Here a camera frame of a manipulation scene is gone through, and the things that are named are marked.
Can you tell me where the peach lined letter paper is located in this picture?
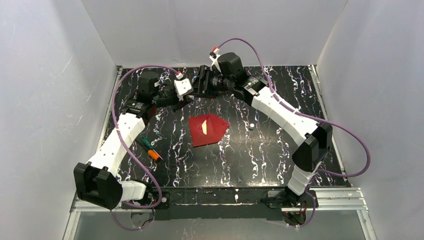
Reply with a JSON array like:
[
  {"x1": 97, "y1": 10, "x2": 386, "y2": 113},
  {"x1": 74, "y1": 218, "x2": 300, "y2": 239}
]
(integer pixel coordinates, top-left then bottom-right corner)
[{"x1": 201, "y1": 119, "x2": 208, "y2": 135}]

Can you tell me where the aluminium front rail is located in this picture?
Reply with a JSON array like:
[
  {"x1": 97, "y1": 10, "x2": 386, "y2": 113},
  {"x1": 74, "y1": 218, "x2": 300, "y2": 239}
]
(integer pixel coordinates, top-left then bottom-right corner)
[{"x1": 70, "y1": 187, "x2": 369, "y2": 214}]

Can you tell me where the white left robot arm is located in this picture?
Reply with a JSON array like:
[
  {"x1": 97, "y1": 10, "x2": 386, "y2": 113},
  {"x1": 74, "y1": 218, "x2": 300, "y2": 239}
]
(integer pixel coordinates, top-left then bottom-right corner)
[{"x1": 73, "y1": 71, "x2": 193, "y2": 210}]

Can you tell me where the orange green screwdriver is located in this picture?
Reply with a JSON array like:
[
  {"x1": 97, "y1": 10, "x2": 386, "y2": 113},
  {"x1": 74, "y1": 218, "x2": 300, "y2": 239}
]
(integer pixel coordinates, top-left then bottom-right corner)
[{"x1": 135, "y1": 135, "x2": 163, "y2": 162}]

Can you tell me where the red paper envelope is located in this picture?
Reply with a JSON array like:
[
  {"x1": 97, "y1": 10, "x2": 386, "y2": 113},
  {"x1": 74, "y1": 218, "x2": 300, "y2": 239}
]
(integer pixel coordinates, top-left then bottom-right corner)
[{"x1": 188, "y1": 114, "x2": 230, "y2": 147}]

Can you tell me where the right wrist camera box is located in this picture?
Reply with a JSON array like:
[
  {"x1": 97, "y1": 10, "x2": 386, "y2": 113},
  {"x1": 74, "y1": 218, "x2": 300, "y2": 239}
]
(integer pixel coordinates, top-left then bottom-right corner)
[{"x1": 209, "y1": 47, "x2": 221, "y2": 73}]

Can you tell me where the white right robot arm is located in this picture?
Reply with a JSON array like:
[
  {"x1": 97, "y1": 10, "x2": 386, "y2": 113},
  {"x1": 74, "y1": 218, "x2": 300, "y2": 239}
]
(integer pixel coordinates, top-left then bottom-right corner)
[{"x1": 193, "y1": 52, "x2": 333, "y2": 205}]

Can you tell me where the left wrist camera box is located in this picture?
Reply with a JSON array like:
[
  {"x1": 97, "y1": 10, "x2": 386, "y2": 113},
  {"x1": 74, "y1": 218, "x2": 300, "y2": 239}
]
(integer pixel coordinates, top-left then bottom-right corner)
[{"x1": 173, "y1": 71, "x2": 194, "y2": 102}]

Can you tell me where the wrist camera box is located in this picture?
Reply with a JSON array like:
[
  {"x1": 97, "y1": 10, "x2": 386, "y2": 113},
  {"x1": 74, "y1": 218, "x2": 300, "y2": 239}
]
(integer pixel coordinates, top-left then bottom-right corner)
[
  {"x1": 173, "y1": 71, "x2": 194, "y2": 102},
  {"x1": 209, "y1": 47, "x2": 221, "y2": 73}
]

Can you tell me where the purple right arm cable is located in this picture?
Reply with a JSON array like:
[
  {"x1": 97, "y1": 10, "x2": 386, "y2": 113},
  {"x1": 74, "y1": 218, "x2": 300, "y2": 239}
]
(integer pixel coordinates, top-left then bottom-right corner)
[{"x1": 216, "y1": 37, "x2": 372, "y2": 229}]

